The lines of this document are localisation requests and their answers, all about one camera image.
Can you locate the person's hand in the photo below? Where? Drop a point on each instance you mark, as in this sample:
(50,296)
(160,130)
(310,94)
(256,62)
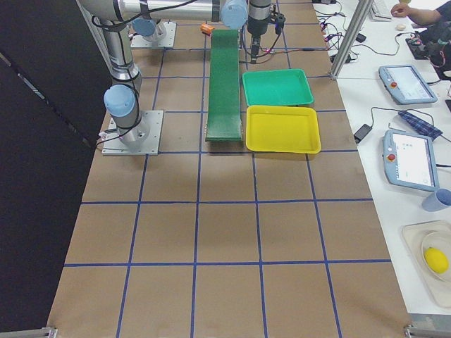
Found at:
(400,10)

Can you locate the blue cup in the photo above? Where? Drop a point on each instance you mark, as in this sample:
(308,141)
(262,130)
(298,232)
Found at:
(437,201)

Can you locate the lower teach pendant tablet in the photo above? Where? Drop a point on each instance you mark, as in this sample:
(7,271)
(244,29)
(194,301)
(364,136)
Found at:
(409,160)

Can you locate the teach pendant tablet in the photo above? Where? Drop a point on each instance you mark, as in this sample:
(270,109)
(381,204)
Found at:
(406,85)
(409,160)

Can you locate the upper teach pendant tablet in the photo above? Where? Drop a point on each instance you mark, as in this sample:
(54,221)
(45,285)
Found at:
(406,85)

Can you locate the yellow lemon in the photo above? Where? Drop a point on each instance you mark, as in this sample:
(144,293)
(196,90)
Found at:
(436,260)

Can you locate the green plastic tray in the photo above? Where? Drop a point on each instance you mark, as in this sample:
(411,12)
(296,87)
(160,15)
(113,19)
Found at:
(288,87)

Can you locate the black power adapter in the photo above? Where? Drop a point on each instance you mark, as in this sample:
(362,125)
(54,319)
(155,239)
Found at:
(362,132)

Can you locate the yellow plastic tray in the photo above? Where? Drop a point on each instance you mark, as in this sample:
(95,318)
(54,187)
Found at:
(282,129)

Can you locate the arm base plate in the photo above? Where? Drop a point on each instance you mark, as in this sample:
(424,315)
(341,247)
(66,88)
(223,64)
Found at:
(141,140)
(163,37)

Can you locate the orange cylinder with 4680 print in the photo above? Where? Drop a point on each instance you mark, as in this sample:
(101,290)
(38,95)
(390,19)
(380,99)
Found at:
(206,29)

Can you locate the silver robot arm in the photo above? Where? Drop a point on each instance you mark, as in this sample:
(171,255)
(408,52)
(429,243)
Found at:
(113,17)
(255,16)

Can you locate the blue plaid face mask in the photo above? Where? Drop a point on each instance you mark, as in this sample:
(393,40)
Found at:
(420,126)

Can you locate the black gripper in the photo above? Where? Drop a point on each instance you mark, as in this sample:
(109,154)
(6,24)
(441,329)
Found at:
(256,23)

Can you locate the green conveyor belt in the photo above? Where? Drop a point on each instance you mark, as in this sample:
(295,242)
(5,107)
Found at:
(224,123)

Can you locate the beige tray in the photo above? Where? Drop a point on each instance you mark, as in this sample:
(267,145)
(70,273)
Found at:
(429,246)

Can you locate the aluminium frame post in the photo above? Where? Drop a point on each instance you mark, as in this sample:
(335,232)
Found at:
(354,27)

